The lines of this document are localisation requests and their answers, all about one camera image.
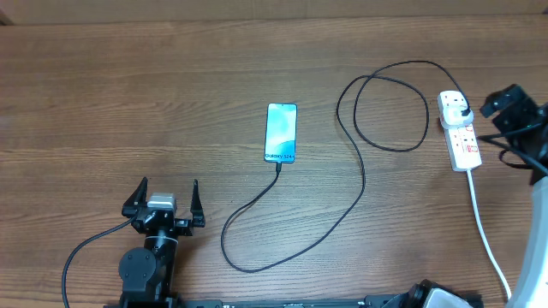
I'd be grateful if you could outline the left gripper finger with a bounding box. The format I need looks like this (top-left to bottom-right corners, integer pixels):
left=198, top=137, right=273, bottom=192
left=122, top=177, right=148, bottom=210
left=190, top=179, right=205, bottom=220

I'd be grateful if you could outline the white power strip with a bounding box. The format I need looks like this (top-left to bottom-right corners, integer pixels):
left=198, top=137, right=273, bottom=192
left=437, top=91, right=482, bottom=172

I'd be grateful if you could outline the Samsung Galaxy smartphone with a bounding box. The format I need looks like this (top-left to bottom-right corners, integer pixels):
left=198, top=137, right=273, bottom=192
left=264, top=103, right=297, bottom=163

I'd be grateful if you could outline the black USB charging cable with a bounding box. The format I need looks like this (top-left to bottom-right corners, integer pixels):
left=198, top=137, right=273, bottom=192
left=220, top=60, right=474, bottom=274

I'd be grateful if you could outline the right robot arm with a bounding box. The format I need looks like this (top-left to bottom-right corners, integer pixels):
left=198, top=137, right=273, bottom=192
left=438, top=85, right=547, bottom=307

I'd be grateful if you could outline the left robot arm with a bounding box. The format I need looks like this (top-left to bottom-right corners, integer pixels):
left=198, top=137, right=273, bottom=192
left=118, top=178, right=206, bottom=308

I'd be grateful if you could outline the white charger plug adapter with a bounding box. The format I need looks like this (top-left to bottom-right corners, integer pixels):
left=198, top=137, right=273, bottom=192
left=440, top=105, right=474, bottom=129

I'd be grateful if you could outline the white power strip cord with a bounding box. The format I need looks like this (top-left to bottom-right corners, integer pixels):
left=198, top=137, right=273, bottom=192
left=465, top=169, right=515, bottom=300

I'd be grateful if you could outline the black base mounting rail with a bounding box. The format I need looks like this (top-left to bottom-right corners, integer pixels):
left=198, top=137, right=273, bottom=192
left=102, top=293, right=485, bottom=308

